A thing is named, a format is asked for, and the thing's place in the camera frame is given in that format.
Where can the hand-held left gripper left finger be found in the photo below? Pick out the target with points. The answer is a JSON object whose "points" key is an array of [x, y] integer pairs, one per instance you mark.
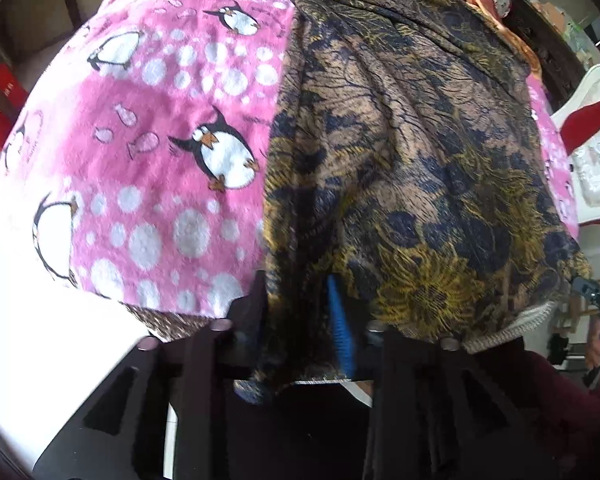
{"points": [[250, 310]]}

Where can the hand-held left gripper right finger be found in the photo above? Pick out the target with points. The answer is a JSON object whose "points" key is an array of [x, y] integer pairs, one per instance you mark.
{"points": [[340, 325]]}

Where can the brown floral patterned garment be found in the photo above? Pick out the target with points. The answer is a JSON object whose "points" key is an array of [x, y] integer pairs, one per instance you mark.
{"points": [[405, 160]]}

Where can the person's maroon clothing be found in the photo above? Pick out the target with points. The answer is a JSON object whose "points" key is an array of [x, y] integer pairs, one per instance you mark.
{"points": [[570, 410]]}

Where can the red cloth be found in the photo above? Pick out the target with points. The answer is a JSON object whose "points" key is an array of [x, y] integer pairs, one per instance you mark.
{"points": [[590, 122]]}

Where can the white ornate chair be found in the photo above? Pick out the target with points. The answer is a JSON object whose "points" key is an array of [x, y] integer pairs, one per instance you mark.
{"points": [[565, 110]]}

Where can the pink penguin print blanket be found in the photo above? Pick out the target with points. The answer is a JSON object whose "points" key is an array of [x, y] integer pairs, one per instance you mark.
{"points": [[155, 135]]}

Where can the dark carved wooden cabinet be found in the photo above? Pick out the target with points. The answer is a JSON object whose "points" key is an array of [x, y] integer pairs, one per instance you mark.
{"points": [[545, 65]]}

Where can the green plastic bag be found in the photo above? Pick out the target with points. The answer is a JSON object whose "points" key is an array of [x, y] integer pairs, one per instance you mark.
{"points": [[579, 35]]}

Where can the orange box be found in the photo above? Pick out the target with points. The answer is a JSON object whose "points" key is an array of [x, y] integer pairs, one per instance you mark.
{"points": [[554, 16]]}

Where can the orange flower cloth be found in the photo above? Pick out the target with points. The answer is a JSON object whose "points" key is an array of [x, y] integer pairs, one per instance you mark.
{"points": [[480, 5]]}

